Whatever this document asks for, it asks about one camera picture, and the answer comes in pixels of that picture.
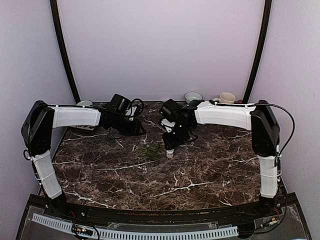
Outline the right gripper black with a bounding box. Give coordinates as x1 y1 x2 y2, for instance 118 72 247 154
162 122 192 150

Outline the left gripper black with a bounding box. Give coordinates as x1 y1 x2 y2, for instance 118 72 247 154
112 114 146 136

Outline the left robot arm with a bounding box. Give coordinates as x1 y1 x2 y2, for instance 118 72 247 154
21 94 146 218

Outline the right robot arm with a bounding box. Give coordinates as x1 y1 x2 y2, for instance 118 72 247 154
159 99 280 217

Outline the white pill bottle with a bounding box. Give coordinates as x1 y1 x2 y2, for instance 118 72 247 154
166 149 174 158

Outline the pale green bowl right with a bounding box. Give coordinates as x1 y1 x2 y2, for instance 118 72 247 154
184 91 203 103

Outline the pale green bowl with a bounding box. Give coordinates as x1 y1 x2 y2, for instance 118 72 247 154
184 91 203 103
76 100 93 106

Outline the floral square plate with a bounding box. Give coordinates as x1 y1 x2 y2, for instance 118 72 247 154
76 125 95 131

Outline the pale green bowl left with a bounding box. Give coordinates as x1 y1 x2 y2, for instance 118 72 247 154
76 100 93 106

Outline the cream floral mug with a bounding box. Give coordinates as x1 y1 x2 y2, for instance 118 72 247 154
212 92 236 105

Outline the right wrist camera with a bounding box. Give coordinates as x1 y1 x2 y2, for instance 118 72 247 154
160 118 175 133

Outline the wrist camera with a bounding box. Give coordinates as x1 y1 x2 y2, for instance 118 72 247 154
125 105 141 117
160 118 175 133

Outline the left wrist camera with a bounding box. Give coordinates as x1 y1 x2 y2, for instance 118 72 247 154
125 105 141 117

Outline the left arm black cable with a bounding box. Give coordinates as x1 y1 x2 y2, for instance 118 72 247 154
107 97 145 141

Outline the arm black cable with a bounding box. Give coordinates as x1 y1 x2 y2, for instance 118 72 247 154
254 103 296 166
107 97 145 141

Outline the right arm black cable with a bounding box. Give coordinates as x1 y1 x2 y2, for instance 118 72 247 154
254 103 296 166

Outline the white slotted cable duct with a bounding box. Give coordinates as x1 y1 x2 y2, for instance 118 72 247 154
31 213 239 240

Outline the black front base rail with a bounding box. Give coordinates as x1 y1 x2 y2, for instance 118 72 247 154
24 194 298 228

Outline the left black frame post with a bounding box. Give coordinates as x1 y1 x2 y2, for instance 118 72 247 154
49 0 81 103

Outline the black frame post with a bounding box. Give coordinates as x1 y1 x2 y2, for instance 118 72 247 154
242 0 272 104
49 0 81 103

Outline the right black frame post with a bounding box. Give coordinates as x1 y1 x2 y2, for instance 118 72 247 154
242 0 272 104

